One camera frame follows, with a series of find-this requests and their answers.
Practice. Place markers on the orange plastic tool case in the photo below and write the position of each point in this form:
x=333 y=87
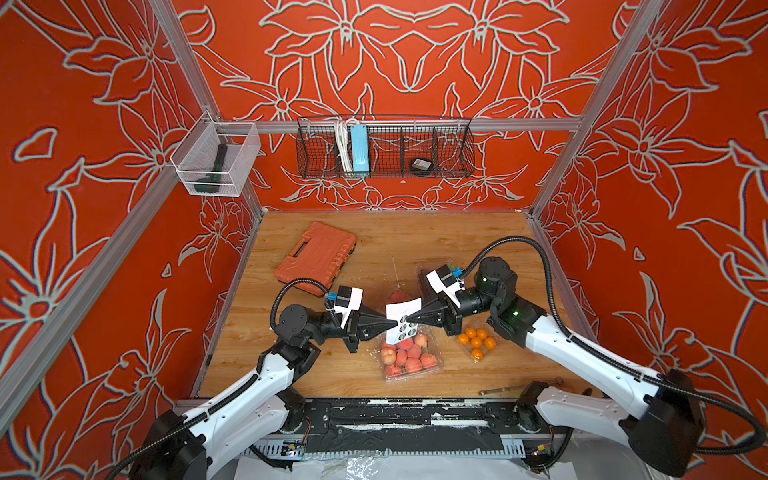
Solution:
x=319 y=255

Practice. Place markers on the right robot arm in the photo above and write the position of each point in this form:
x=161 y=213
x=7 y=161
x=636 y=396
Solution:
x=657 y=415

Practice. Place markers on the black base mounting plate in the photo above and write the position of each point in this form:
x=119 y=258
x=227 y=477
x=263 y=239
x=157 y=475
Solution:
x=339 y=427

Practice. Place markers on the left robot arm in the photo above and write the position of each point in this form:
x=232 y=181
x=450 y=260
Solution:
x=198 y=443

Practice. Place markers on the large peach clamshell box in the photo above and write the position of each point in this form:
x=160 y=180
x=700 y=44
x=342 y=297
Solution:
x=413 y=357

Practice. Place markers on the small peach clamshell box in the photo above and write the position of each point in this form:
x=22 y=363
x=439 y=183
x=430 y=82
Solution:
x=398 y=296

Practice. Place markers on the black wire wall basket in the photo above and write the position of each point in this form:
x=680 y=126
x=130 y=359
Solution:
x=323 y=146

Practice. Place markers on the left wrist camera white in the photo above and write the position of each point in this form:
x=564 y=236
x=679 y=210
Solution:
x=345 y=301

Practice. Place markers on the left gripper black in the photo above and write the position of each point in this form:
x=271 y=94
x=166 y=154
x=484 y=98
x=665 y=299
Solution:
x=361 y=329

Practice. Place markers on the light blue box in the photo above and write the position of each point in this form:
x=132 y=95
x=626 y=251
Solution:
x=360 y=150

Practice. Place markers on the grape clamshell box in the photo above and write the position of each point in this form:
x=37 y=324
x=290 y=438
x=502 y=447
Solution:
x=432 y=270

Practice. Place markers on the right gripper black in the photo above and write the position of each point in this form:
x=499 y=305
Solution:
x=450 y=316

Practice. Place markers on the clear acrylic wall bin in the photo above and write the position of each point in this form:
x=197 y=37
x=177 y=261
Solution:
x=195 y=155

